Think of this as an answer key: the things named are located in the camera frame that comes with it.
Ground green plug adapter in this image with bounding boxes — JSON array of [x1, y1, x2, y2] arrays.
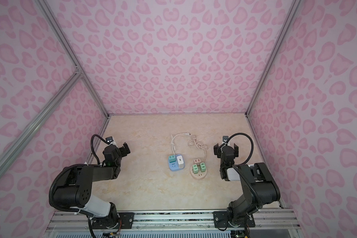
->
[[192, 164, 199, 174], [199, 162, 206, 173]]

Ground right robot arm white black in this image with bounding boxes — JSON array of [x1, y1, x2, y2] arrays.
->
[[213, 144, 281, 231]]

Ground blue square power strip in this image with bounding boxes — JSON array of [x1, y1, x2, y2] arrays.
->
[[168, 154, 182, 172]]

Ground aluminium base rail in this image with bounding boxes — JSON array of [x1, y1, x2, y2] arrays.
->
[[44, 208, 304, 238]]

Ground white power strip cable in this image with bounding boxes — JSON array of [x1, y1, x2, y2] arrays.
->
[[170, 131, 191, 155]]

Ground teal plug adapter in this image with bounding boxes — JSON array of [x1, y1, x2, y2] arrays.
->
[[168, 155, 177, 163]]

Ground pink power strip cable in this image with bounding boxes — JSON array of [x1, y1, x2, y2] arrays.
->
[[187, 134, 209, 163]]

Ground aluminium frame profile left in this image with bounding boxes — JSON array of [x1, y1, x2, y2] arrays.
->
[[0, 1, 110, 179]]

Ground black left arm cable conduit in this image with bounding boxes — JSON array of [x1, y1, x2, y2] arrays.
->
[[48, 134, 108, 213]]

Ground white square plug adapter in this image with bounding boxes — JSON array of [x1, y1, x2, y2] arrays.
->
[[177, 155, 185, 169]]

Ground pink round power strip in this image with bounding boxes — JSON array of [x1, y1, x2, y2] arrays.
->
[[190, 165, 208, 180]]

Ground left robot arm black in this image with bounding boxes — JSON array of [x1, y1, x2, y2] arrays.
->
[[49, 143, 131, 228]]

